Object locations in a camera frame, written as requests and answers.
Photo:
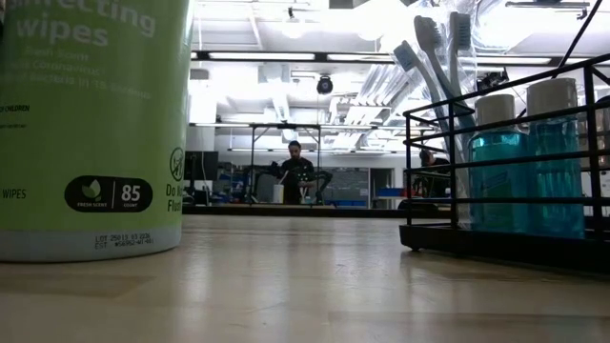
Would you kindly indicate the white pendant lamp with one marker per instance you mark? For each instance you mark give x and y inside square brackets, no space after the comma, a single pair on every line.
[293,26]

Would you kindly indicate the green disinfecting wipes canister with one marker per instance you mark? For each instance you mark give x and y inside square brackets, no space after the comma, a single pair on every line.
[95,143]

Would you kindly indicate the blue storage bin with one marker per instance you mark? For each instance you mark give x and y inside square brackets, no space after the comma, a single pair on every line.
[388,192]

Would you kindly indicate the black monitor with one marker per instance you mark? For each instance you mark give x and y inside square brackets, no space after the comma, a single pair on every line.
[201,166]

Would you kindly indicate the white cup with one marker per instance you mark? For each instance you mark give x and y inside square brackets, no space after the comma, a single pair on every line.
[278,194]

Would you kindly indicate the blue toothbrush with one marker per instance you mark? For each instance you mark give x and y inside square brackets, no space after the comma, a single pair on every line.
[406,56]
[427,31]

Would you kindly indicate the black aluminium table frame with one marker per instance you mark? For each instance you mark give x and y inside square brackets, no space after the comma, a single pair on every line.
[214,209]

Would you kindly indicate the person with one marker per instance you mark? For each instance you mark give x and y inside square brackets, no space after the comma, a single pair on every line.
[296,174]
[431,162]

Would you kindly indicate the black overhead frame beam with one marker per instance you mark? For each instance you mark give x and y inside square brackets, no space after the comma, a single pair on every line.
[321,57]

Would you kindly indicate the round black hanging device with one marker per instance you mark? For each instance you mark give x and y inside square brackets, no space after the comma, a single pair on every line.
[325,86]

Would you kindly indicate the black ceiling-hung device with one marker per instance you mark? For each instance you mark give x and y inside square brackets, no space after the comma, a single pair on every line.
[491,82]

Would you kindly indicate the black background workstation frame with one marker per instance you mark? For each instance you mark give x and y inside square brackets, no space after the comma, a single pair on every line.
[286,126]

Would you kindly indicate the blue mouthwash bottle white cap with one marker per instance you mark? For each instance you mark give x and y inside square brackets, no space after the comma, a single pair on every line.
[498,190]
[555,190]

